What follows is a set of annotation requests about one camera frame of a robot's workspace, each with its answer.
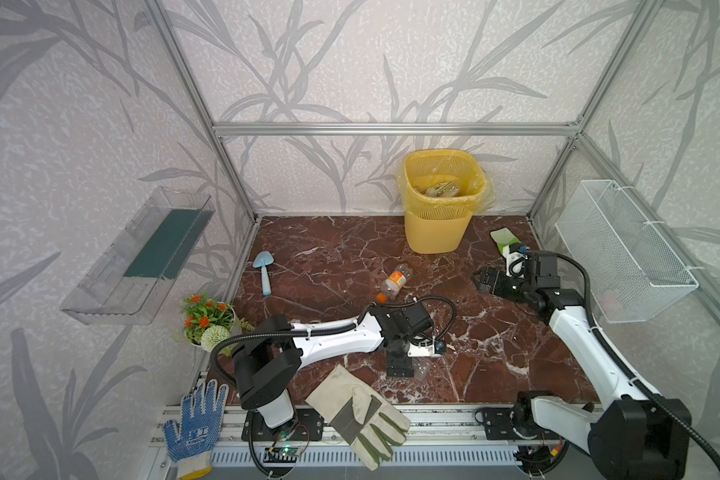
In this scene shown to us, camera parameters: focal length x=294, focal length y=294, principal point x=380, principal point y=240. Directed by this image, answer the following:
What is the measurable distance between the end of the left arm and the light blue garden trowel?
1.63 feet

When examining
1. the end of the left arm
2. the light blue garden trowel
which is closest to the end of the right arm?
the end of the left arm

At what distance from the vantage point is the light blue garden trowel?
1.00 m

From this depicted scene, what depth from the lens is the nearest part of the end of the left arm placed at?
591 millimetres
